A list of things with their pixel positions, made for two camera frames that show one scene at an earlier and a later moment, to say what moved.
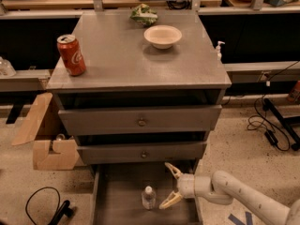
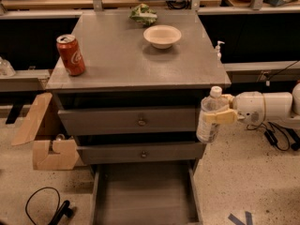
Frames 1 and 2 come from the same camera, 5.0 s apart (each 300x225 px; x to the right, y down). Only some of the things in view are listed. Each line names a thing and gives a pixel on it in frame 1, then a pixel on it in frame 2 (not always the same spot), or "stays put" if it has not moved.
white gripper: (187, 186) → (249, 107)
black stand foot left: (63, 210) stays put
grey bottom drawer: (117, 189) stays put
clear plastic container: (7, 68) stays put
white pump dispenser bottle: (217, 50) stays put
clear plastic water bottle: (148, 199) → (215, 102)
